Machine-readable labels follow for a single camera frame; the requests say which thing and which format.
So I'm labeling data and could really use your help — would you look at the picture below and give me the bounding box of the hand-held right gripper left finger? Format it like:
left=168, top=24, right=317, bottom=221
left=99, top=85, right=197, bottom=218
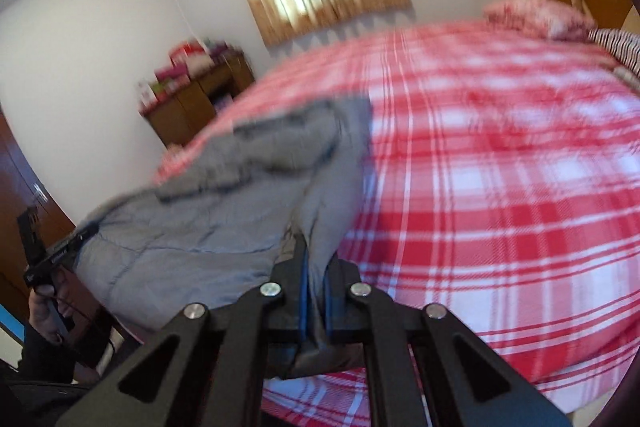
left=52, top=232, right=308, bottom=427

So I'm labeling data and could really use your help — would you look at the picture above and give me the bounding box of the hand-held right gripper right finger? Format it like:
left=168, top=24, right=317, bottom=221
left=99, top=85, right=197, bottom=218
left=322, top=257, right=573, bottom=427

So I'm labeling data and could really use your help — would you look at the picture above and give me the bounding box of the grey puffer jacket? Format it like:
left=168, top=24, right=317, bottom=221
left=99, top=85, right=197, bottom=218
left=75, top=96, right=373, bottom=380

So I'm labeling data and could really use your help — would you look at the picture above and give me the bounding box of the person's left forearm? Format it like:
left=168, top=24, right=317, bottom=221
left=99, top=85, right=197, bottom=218
left=17, top=324, right=81, bottom=385

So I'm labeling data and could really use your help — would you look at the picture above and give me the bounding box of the person's left hand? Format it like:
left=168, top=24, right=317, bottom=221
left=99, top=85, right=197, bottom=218
left=27, top=282, right=73, bottom=344

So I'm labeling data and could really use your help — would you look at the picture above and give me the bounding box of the brown wooden door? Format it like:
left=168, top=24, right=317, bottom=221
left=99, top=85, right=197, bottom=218
left=0, top=107, right=77, bottom=330

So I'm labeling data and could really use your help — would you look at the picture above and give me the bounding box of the white printed card box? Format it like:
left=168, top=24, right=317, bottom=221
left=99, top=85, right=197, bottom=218
left=137, top=82, right=157, bottom=110

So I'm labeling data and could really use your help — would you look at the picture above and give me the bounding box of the brown wooden desk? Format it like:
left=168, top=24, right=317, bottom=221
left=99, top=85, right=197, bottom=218
left=139, top=52, right=256, bottom=148

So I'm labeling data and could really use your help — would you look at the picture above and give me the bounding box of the red gift box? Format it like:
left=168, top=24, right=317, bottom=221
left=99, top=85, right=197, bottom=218
left=169, top=43, right=206, bottom=68

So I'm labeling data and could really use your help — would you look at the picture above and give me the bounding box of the bed with red plaid sheet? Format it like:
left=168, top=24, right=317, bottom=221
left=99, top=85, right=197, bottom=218
left=155, top=21, right=640, bottom=427

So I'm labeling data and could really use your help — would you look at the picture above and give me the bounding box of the pink floral pillow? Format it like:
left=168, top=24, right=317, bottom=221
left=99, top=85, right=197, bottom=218
left=482, top=0, right=598, bottom=40

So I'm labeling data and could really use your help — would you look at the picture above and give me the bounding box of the striped pillow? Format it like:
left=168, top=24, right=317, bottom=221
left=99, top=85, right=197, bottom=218
left=587, top=28, right=640, bottom=78

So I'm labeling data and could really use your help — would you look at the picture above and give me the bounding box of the thin black cable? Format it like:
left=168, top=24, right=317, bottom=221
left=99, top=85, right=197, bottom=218
left=54, top=294, right=118, bottom=355

